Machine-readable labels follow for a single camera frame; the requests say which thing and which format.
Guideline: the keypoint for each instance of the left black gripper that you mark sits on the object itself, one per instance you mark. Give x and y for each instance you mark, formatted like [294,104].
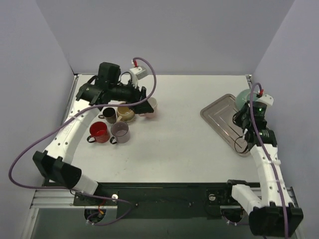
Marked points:
[142,96]

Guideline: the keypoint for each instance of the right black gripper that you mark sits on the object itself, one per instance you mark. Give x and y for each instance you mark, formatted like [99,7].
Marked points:
[245,109]

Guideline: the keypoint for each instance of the pink faceted mug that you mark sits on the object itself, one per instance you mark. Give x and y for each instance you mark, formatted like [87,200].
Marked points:
[154,104]

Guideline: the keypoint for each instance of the green mug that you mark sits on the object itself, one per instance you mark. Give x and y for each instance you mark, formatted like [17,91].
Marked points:
[242,98]

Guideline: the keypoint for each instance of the beige round mug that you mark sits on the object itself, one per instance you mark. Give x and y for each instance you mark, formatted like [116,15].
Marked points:
[125,114]

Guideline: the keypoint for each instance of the purple mug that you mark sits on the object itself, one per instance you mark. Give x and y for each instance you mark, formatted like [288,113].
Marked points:
[120,133]

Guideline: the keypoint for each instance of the dark brown mug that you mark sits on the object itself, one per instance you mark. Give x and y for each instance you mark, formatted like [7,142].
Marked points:
[109,114]

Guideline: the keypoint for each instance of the red mug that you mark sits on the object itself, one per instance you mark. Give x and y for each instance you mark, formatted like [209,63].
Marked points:
[98,133]

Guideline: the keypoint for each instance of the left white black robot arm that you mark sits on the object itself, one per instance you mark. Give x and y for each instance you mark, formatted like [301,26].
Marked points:
[55,162]

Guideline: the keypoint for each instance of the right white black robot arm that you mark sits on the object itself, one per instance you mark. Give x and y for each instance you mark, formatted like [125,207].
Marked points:
[274,213]

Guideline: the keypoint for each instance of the metal tray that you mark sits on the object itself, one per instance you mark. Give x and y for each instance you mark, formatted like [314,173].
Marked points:
[219,115]

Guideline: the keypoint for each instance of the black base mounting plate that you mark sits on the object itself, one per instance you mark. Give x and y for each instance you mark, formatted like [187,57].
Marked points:
[167,200]

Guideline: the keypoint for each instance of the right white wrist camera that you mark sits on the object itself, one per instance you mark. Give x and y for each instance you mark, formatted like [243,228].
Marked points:
[264,97]

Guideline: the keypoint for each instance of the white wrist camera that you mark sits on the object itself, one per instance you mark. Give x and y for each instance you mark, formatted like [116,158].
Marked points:
[137,73]
[264,97]

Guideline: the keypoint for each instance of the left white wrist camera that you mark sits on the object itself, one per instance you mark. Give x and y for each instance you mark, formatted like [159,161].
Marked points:
[137,73]

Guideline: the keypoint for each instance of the aluminium front rail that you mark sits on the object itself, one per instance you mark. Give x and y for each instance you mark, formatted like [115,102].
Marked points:
[58,199]

